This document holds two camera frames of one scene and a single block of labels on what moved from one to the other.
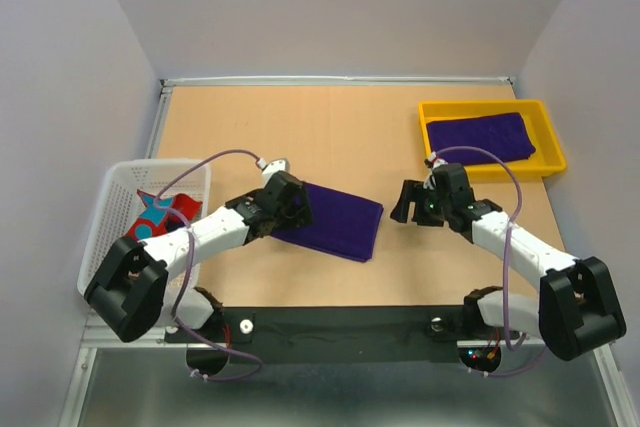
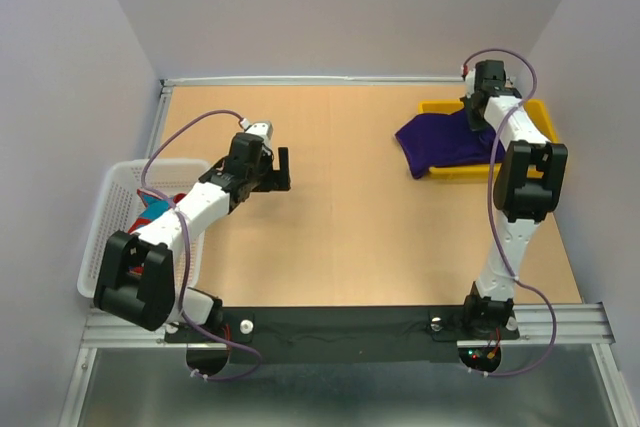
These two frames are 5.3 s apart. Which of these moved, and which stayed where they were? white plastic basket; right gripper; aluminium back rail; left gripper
Moved: left gripper; right gripper
Stayed: aluminium back rail; white plastic basket
